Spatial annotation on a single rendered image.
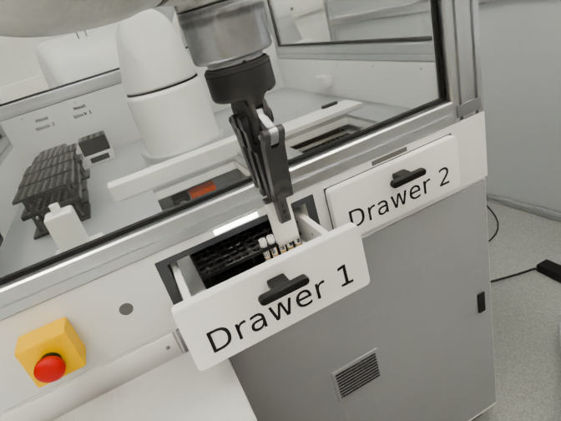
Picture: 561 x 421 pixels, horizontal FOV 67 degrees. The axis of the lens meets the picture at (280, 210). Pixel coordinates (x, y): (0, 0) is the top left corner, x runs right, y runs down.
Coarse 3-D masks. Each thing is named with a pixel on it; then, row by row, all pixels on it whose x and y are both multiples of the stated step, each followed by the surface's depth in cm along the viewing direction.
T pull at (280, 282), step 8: (272, 280) 58; (280, 280) 58; (288, 280) 58; (296, 280) 57; (304, 280) 57; (272, 288) 57; (280, 288) 56; (288, 288) 56; (296, 288) 57; (264, 296) 56; (272, 296) 56; (280, 296) 56; (264, 304) 56
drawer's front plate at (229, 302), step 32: (352, 224) 63; (288, 256) 60; (320, 256) 61; (352, 256) 64; (224, 288) 57; (256, 288) 59; (320, 288) 63; (352, 288) 66; (192, 320) 56; (224, 320) 58; (256, 320) 61; (288, 320) 63; (192, 352) 58; (224, 352) 60
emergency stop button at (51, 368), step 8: (40, 360) 59; (48, 360) 59; (56, 360) 59; (40, 368) 58; (48, 368) 59; (56, 368) 59; (64, 368) 60; (40, 376) 59; (48, 376) 59; (56, 376) 60
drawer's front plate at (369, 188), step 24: (432, 144) 81; (456, 144) 82; (384, 168) 78; (408, 168) 80; (432, 168) 82; (456, 168) 85; (336, 192) 75; (360, 192) 77; (384, 192) 79; (408, 192) 82; (432, 192) 84; (336, 216) 77; (360, 216) 79; (384, 216) 81
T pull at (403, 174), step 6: (420, 168) 77; (396, 174) 78; (402, 174) 77; (408, 174) 76; (414, 174) 76; (420, 174) 77; (396, 180) 75; (402, 180) 76; (408, 180) 76; (396, 186) 75
